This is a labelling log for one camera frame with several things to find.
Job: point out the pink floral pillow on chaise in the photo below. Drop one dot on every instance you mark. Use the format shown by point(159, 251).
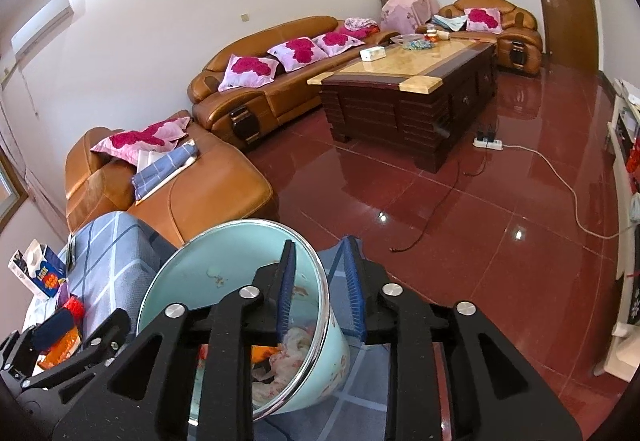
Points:
point(160, 137)

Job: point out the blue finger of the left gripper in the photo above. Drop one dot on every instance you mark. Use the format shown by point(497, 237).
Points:
point(112, 333)
point(51, 331)

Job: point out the blue LOOK drink carton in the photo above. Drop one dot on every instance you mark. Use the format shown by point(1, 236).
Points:
point(44, 268)

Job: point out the pink cloth covered object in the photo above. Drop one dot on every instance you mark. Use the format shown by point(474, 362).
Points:
point(405, 16)

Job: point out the light blue trash bucket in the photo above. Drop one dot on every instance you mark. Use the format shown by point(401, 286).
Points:
point(218, 376)

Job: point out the white air conditioner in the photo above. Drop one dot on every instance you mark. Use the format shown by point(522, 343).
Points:
point(39, 26)

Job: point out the white TV cabinet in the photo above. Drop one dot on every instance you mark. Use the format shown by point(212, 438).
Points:
point(622, 358)

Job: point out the white power strip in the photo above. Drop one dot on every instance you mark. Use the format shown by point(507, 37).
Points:
point(487, 141)

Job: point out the white tissue box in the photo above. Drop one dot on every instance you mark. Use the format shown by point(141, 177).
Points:
point(372, 54)

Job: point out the window with white frame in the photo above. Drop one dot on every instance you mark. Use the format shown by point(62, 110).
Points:
point(12, 191)

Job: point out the white milk carton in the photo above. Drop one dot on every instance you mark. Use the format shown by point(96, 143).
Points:
point(17, 265)

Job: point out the folded blue plaid cloth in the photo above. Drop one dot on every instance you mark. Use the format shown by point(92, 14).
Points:
point(159, 172)

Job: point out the blue plaid tablecloth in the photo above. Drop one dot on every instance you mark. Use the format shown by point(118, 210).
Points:
point(345, 398)

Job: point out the small dark green packet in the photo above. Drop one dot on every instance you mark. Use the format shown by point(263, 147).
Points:
point(70, 253)

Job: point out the orange snack wrapper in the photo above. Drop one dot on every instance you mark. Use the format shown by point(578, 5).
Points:
point(62, 350)

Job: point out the brown leather chaise sofa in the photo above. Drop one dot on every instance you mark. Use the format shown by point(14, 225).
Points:
point(221, 185)

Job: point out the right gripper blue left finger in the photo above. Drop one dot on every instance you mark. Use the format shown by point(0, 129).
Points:
point(286, 281)

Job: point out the dark wood coffee table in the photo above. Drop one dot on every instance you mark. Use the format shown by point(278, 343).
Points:
point(421, 101)

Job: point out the brown leather three-seat sofa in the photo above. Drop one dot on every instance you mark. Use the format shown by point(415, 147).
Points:
point(285, 98)

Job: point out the brown leather armchair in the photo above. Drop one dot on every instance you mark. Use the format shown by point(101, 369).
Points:
point(512, 29)

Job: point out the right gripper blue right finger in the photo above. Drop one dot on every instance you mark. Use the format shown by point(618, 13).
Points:
point(353, 266)

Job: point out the clear white plastic bag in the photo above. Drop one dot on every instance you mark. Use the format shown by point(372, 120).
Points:
point(273, 368)

